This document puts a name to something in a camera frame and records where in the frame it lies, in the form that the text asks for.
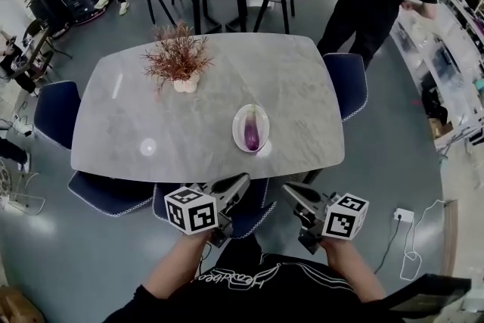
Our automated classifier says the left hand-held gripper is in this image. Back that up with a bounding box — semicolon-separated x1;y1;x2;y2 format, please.
163;172;252;249

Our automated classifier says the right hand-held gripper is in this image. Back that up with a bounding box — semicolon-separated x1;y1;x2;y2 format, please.
281;182;370;255

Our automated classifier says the purple eggplant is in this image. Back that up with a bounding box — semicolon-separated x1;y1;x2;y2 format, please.
244;104;262;151

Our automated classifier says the white plate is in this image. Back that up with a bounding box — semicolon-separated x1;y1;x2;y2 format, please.
231;103;271;154

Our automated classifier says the person's left forearm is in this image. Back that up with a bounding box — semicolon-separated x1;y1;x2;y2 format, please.
144;230;217;300

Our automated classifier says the person's right forearm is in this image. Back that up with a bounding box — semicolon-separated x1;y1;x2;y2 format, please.
320;238;387;304

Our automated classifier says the blue chair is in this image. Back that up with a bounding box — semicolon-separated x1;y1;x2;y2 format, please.
33;80;82;151
67;169;157;219
322;52;368;123
152;177;278;240

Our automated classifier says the grey marble dining table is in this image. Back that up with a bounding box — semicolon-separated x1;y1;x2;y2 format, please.
70;32;346;182

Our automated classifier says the white power strip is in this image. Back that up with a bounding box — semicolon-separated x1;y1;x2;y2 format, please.
393;207;414;223

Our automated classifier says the person's black shirt torso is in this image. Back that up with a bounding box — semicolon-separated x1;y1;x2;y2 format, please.
101;234;383;323

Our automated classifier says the dried red plant cream pot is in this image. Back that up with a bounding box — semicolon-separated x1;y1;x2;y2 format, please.
141;20;215;94

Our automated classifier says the cardboard box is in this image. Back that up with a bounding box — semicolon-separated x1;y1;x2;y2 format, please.
428;118;455;140

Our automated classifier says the wooden board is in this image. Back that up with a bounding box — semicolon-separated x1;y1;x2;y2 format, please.
442;199;460;278

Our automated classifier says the black bag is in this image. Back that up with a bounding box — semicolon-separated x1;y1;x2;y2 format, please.
420;84;449;123

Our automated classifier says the white display counter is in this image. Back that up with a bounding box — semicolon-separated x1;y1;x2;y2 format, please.
391;0;484;160

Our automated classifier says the brown side table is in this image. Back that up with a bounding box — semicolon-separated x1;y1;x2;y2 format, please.
11;24;73;82

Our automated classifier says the black cable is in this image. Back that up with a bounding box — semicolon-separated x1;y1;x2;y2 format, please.
374;219;402;274

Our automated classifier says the white cable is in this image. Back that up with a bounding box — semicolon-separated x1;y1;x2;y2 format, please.
399;198;448;281

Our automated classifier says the white wire chair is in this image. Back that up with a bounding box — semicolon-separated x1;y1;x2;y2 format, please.
0;158;47;217

